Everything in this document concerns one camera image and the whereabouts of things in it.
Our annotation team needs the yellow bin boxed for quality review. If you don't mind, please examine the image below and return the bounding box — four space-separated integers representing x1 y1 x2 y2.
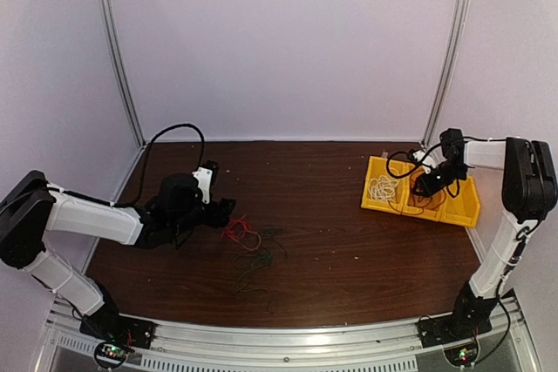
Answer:
440 176 480 228
403 172 446 222
361 156 409 213

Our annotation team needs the black left camera cable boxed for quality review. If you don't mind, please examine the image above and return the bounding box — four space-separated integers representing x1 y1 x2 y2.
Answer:
115 124 206 208

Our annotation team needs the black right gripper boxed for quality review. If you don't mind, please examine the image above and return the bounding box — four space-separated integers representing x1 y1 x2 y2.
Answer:
416 159 468 197

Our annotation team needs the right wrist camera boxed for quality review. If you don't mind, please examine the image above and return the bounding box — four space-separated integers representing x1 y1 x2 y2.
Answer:
407 149 438 173

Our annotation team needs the yellow bin right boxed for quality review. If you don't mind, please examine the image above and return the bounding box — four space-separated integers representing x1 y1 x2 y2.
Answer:
440 176 480 228

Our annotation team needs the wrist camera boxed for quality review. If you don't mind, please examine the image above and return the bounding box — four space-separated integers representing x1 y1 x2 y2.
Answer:
193 160 220 204
407 149 438 173

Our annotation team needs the aluminium frame post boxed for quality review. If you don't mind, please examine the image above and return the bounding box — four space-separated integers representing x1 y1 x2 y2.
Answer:
421 0 471 145
99 0 146 148

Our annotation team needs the black camera cable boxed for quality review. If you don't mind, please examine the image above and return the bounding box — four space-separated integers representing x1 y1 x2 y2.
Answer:
115 124 206 208
385 149 419 180

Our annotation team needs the green cable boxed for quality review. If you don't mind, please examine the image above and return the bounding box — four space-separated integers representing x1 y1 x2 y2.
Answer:
230 226 289 315

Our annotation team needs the controller board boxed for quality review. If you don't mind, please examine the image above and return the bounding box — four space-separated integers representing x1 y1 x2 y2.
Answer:
93 342 132 369
444 343 480 368

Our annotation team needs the yellow bin left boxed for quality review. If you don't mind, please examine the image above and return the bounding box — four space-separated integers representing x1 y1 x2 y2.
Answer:
361 156 409 213

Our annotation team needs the aluminium frame post right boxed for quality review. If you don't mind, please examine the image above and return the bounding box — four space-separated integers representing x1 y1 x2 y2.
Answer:
421 0 471 145

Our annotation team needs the left controller board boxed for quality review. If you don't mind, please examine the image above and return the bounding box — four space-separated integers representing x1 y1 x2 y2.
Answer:
93 342 132 369

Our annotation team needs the right controller board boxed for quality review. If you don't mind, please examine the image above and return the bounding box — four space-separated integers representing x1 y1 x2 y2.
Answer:
444 343 480 368

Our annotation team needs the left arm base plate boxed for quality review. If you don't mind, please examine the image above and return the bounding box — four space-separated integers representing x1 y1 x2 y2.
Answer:
79 307 156 349

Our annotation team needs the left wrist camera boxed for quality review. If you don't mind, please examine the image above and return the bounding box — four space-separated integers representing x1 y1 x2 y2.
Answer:
193 160 220 204

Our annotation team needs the yellow bin middle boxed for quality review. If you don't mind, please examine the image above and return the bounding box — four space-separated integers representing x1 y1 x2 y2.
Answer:
403 172 446 222

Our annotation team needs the aluminium front rail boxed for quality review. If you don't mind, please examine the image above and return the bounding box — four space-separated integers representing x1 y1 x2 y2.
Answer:
38 295 540 372

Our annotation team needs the aluminium frame post left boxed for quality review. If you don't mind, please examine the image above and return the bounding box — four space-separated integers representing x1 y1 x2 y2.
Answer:
99 0 146 148

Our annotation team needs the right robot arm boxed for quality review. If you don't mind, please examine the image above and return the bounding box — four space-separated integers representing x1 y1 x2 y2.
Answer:
411 128 557 339

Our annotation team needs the black right camera cable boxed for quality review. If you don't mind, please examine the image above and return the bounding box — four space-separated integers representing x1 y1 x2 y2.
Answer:
385 149 419 180

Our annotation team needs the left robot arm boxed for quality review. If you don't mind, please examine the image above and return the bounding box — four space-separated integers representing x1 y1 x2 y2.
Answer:
1 167 236 341

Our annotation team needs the white cable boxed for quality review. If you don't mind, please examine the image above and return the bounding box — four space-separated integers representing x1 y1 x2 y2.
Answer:
368 173 400 204

